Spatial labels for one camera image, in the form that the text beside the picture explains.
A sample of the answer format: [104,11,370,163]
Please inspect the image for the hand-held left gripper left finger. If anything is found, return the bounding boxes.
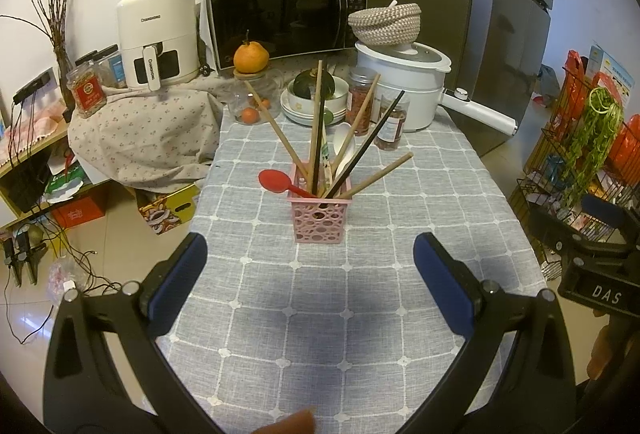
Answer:
[42,231,221,434]

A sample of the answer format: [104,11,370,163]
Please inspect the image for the person's left hand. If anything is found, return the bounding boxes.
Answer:
[249,408,317,434]

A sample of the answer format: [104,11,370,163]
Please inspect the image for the power strip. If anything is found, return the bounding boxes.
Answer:
[12,73,55,105]

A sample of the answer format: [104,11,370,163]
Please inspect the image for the white electric pot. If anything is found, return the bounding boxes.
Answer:
[355,40,519,136]

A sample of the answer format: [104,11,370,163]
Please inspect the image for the green plastic strands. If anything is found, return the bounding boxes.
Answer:
[559,87,626,212]

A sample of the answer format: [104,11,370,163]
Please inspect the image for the dry branches in vase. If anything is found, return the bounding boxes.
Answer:
[0,0,86,110]

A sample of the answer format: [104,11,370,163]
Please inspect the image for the white plastic spoon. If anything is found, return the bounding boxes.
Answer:
[332,123,357,185]

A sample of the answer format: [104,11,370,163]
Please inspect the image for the clear plastic bag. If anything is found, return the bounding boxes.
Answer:
[47,257,90,301]

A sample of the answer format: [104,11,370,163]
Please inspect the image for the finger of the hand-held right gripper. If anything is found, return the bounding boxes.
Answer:
[529,193,640,264]

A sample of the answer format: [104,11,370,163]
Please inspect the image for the yellow patterned box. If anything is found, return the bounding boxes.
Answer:
[137,187,200,236]

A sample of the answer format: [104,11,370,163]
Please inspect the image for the wooden shelf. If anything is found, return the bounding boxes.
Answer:
[0,121,108,235]

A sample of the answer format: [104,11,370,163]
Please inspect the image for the glass jar dark contents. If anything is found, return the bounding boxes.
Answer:
[373,92,412,151]

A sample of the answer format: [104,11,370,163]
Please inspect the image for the black chopstick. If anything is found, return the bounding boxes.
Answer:
[314,60,327,195]
[324,89,406,199]

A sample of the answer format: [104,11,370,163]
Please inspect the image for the floral cloth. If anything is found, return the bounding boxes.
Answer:
[67,79,227,195]

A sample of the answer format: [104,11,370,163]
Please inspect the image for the white bowl stack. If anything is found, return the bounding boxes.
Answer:
[280,77,351,126]

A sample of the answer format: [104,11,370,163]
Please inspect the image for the black wire rack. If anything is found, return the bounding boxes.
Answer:
[515,64,640,282]

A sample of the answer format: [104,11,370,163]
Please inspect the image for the blue white box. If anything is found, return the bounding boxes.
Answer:
[587,42,640,115]

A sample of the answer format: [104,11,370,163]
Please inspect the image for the black hand tool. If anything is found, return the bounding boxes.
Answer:
[17,228,47,286]
[1,237,23,287]

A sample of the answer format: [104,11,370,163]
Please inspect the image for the clear jar black lid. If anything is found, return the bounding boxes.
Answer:
[97,45,126,90]

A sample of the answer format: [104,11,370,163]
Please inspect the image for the red plastic spoon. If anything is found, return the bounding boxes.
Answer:
[258,169,311,199]

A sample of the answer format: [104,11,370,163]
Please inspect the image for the pink plastic utensil basket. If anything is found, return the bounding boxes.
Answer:
[287,161,353,245]

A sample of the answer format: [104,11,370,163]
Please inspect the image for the clear glass jar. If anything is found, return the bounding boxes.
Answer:
[227,68,286,127]

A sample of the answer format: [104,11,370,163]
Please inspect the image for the large orange fruit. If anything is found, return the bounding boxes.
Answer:
[233,30,271,74]

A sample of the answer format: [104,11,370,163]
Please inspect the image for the orange plastic bag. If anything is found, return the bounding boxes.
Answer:
[564,49,587,115]
[606,113,640,175]

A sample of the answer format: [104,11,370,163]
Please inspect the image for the floor cables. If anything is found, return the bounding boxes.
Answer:
[0,244,126,345]

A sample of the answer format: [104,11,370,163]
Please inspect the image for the grey checkered tablecloth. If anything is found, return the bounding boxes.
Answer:
[150,107,548,434]

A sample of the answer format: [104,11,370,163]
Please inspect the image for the white green bag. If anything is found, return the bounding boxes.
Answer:
[44,159,87,204]

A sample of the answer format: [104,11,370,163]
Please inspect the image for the person's right hand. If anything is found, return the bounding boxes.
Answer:
[587,311,617,382]

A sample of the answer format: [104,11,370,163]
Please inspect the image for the red-labelled jar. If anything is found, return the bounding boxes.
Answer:
[65,64,108,119]

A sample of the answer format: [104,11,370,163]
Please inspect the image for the black box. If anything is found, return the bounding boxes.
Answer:
[0,159,52,215]

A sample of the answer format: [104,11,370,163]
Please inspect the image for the white air fryer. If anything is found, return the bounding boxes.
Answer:
[116,0,198,90]

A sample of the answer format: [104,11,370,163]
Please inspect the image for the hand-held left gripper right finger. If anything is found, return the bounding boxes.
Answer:
[400,231,577,434]

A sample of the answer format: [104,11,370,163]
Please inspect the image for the woven basket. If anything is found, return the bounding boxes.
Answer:
[348,2,423,48]

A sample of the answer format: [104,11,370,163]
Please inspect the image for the red cardboard box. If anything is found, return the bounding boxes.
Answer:
[50,195,107,229]

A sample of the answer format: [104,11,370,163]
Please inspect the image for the black microwave oven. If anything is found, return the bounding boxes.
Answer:
[206,0,368,72]

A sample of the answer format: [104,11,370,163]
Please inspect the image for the green squash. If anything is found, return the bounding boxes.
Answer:
[292,68,337,101]

